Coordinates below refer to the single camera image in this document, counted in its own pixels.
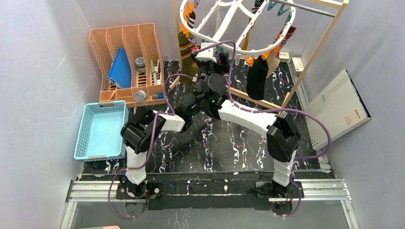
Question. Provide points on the peach file organizer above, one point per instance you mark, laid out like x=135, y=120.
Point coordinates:
x=137, y=40

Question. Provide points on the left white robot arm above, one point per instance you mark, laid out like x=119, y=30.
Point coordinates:
x=139, y=134

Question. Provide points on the small grey jar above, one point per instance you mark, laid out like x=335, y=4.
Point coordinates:
x=140, y=65

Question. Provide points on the black sock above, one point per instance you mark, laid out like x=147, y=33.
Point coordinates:
x=256, y=78

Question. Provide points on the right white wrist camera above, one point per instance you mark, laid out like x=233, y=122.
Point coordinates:
x=205, y=54

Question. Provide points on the green striped sock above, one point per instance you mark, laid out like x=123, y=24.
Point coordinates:
x=188, y=66

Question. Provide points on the light blue plastic basket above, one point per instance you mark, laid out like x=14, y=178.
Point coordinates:
x=99, y=133

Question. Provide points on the white round clip hanger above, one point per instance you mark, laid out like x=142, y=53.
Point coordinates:
x=226, y=23

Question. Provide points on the grey flat box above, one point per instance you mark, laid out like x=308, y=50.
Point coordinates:
x=339, y=106

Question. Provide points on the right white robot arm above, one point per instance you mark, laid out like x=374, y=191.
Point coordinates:
x=279, y=130

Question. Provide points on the metal rack rod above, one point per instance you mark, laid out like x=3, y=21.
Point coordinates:
x=321, y=12

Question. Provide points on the white power strip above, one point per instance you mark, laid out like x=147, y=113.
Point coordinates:
x=297, y=65

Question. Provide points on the small white box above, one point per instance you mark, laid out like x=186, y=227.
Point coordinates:
x=284, y=57

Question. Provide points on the maroon beige sock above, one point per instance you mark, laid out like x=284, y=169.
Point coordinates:
x=273, y=60

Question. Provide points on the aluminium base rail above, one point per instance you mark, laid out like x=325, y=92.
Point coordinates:
x=213, y=193

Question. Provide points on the orange striped-cuff sock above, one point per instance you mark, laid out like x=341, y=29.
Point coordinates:
x=257, y=5

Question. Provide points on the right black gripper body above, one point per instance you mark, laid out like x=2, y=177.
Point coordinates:
x=198, y=64

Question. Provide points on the blue folder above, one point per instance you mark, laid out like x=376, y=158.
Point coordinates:
x=120, y=73

